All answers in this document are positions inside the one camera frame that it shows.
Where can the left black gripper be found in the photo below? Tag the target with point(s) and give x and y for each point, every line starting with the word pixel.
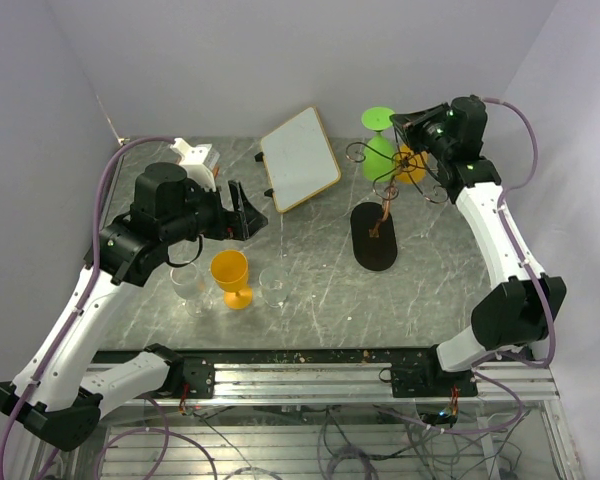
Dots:
pixel 241 223

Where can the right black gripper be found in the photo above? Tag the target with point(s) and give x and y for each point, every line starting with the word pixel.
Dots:
pixel 413 124

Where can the green plastic wine glass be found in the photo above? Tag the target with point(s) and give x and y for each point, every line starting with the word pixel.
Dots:
pixel 378 163

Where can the orange plastic wine glass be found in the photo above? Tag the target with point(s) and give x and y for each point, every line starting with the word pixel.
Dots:
pixel 230 271

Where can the clear ribbed glass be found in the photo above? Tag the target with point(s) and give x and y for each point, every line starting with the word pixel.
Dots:
pixel 275 286

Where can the clear wine glass front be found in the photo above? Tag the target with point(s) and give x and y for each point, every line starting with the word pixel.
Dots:
pixel 189 284

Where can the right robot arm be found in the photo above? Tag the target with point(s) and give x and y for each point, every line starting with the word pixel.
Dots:
pixel 523 303

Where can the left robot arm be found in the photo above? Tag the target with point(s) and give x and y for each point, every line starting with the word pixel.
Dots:
pixel 54 397

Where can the black oval rack base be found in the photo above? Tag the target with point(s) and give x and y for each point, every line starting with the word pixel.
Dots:
pixel 375 245

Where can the copper wire glass rack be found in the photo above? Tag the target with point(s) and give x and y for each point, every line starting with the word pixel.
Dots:
pixel 400 163

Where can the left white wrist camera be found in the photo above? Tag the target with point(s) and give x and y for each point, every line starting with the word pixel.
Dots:
pixel 200 162

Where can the small whiteboard yellow frame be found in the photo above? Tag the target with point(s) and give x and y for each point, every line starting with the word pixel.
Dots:
pixel 299 160

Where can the aluminium rail frame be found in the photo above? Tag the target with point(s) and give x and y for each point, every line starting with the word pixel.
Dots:
pixel 313 384

